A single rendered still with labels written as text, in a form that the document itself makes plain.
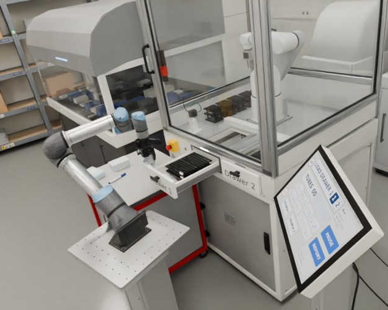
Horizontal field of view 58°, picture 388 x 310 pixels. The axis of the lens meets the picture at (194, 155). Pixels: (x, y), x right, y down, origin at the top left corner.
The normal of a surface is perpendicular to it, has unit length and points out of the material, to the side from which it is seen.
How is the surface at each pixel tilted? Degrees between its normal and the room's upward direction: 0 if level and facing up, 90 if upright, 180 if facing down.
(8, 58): 90
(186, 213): 90
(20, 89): 90
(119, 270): 0
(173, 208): 90
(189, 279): 0
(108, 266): 0
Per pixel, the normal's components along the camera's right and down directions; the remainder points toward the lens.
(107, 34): 0.59, 0.29
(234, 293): -0.15, -0.88
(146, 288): 0.75, 0.20
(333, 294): -0.05, 0.47
